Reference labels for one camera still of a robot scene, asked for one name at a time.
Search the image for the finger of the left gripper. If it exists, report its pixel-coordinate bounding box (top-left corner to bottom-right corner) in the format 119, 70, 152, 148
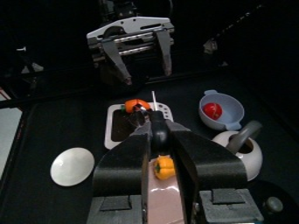
100, 38, 134, 86
155, 29, 174, 77

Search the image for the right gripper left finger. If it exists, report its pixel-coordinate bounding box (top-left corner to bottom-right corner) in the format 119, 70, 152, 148
87, 122, 152, 224

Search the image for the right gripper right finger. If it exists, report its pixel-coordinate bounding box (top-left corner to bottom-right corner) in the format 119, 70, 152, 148
167, 120, 266, 224

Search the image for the white oval plate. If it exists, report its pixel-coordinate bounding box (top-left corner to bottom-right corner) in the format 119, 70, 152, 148
50, 147, 96, 187

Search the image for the orange toy fruit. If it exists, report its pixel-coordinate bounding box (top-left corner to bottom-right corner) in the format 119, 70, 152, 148
124, 98, 152, 114

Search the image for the red toy tomato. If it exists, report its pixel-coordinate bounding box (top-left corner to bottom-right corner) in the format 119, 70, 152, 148
202, 102, 224, 121

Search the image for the white kettle with grey handle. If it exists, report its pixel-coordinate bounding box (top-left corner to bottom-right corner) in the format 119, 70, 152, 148
211, 120, 264, 182

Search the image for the pale blue bowl with handles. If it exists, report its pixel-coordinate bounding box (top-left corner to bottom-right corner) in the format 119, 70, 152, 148
199, 89, 246, 131

